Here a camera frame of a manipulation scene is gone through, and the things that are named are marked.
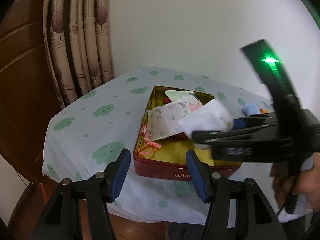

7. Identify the beige patterned curtain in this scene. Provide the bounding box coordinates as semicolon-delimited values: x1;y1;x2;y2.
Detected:
43;0;114;108

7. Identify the brown wooden door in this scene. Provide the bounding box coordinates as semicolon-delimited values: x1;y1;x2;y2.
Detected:
1;0;60;192

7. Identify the white towel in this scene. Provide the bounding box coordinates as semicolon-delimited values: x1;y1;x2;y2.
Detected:
178;99;234;139

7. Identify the red gold tin box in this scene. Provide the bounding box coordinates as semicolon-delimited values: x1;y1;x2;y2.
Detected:
133;86;242;180

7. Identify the pink ribbon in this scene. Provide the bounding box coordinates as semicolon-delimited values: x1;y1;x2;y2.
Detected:
137;123;162;160

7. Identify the green white printed packet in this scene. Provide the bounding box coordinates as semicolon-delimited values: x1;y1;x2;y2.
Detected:
165;90;199;103

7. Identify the light blue towel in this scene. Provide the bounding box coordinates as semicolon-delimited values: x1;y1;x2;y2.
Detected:
242;103;261;116

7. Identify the person right hand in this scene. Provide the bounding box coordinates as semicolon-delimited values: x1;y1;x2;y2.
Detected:
269;152;320;213

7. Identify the blue green cloud tablecloth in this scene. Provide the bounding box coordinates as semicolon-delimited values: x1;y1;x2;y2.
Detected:
41;65;316;225

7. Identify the pink white printed packet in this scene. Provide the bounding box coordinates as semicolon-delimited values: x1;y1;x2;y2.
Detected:
189;100;203;112

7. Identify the white floral cloth pouch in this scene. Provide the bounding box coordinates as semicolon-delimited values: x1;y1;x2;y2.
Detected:
145;98;191;141

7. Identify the orange plush toy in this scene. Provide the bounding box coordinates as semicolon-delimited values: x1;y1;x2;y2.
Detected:
260;108;269;114

